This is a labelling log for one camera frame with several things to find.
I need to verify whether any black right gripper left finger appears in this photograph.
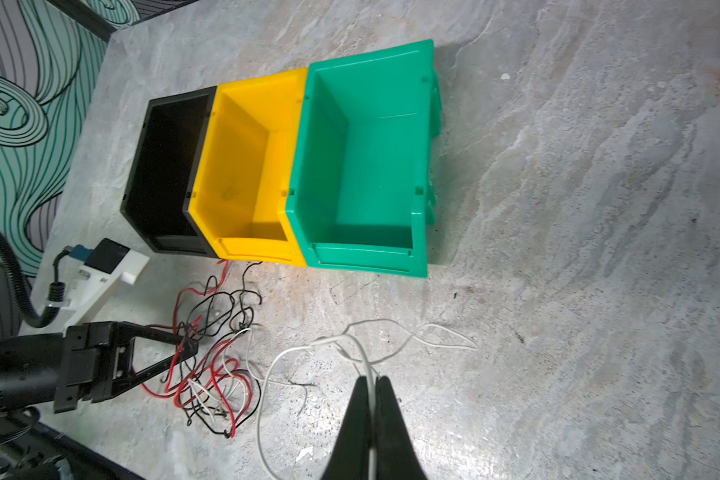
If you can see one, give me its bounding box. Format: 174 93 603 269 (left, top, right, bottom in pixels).
321 377 372 480

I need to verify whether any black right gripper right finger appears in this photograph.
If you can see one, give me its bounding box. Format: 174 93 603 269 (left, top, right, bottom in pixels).
373 376 427 480

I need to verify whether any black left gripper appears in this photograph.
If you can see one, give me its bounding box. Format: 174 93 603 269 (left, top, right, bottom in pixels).
53 322 198 413

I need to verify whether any red black wire bundle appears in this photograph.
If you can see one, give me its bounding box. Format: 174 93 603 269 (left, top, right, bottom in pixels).
140 259 265 439

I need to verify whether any white wire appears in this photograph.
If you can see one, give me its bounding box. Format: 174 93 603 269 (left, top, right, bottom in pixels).
256 318 479 480

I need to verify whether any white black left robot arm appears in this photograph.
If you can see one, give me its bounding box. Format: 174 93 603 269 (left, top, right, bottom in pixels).
0 322 198 413

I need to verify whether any yellow storage bin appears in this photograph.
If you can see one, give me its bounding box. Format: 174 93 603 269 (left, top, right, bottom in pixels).
187 68 308 267

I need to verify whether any black storage bin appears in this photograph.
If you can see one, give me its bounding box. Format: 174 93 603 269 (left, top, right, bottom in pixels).
120 86 217 258

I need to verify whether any green storage bin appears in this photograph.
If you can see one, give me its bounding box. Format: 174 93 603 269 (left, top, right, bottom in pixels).
286 40 442 278

